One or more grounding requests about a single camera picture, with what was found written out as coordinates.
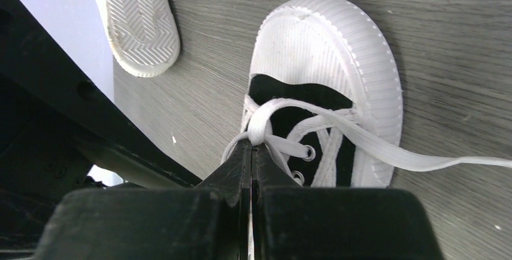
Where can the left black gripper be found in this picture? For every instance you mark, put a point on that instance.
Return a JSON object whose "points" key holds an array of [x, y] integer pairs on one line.
{"points": [[55, 124]]}

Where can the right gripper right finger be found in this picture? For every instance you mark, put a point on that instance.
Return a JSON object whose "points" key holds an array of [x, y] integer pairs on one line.
{"points": [[294, 222]]}

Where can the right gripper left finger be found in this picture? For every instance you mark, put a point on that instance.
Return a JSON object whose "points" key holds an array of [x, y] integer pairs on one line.
{"points": [[209, 221]]}

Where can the black white sneaker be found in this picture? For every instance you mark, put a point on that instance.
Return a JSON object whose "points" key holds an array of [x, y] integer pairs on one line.
{"points": [[325, 98]]}

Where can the white sole sneaker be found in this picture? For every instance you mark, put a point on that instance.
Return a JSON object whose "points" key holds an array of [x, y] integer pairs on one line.
{"points": [[142, 35]]}

